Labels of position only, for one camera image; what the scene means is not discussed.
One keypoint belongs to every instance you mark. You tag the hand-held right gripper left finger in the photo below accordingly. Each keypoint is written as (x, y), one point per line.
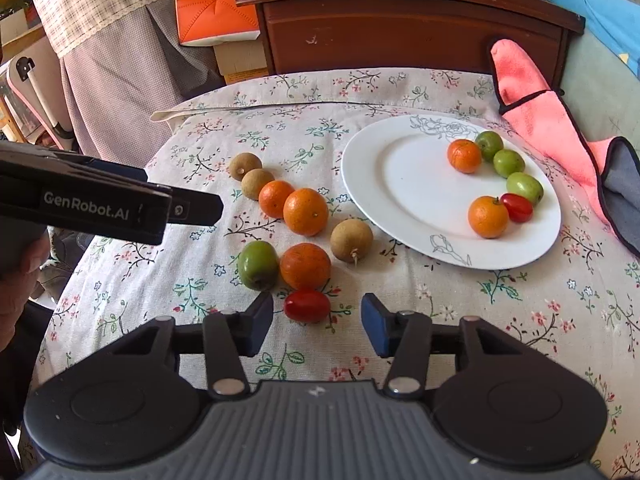
(262, 317)

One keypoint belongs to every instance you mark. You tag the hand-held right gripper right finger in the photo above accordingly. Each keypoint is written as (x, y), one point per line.
(372, 325)

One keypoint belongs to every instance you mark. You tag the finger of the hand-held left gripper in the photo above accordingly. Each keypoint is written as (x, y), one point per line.
(197, 208)
(75, 167)

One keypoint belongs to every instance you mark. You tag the red cherry tomato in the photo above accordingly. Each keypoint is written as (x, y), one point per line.
(516, 207)
(306, 305)

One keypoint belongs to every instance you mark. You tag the green jujube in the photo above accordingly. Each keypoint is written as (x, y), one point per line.
(509, 162)
(488, 145)
(525, 187)
(257, 265)

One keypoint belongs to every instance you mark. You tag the brown longan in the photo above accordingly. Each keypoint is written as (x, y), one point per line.
(245, 166)
(351, 240)
(257, 183)

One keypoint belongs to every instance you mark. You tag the small orange mandarin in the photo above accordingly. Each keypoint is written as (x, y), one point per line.
(276, 198)
(488, 216)
(464, 156)
(305, 211)
(305, 266)

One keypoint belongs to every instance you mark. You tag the white plate with line drawing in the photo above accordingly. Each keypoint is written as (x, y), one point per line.
(400, 185)

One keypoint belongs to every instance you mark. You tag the person's left hand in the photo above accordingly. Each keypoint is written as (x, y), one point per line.
(17, 305)

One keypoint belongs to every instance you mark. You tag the pink waffle fabric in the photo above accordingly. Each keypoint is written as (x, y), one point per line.
(115, 90)

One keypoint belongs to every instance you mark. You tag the grey cloth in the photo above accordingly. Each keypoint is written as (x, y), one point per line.
(195, 70)

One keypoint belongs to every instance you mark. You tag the floral tablecloth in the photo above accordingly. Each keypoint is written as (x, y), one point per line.
(310, 125)

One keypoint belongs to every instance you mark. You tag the yellow cardboard box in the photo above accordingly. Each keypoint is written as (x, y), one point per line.
(240, 60)

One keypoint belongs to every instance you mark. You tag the checked curtain with lace edge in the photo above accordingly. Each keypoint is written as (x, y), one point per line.
(100, 0)

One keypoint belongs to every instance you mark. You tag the dark wooden nightstand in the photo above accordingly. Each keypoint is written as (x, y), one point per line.
(375, 35)

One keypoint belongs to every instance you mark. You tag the pink cloth with black trim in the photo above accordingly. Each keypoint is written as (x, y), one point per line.
(530, 100)

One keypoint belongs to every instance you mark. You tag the green bed sheet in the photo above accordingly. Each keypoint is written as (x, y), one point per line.
(590, 90)

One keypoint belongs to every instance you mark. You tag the blue printed blanket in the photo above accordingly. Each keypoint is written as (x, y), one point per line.
(600, 15)

